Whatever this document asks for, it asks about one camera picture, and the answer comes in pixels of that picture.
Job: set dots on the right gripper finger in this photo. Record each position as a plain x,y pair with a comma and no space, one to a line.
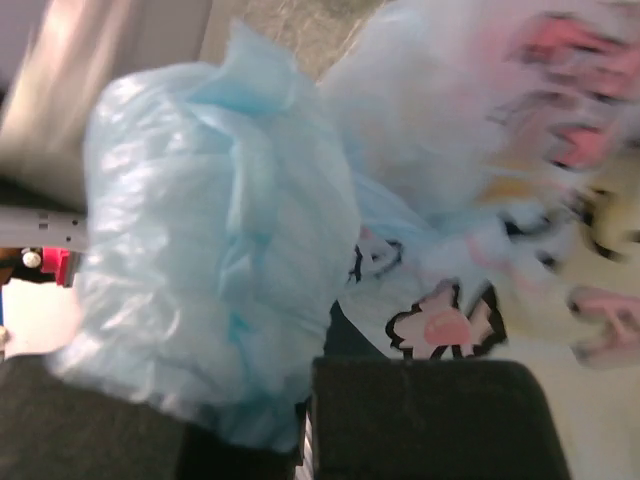
352,432

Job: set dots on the light blue plastic bag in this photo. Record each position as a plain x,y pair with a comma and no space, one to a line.
454,186

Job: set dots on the aluminium rail frame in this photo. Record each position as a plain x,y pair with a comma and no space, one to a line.
79,47

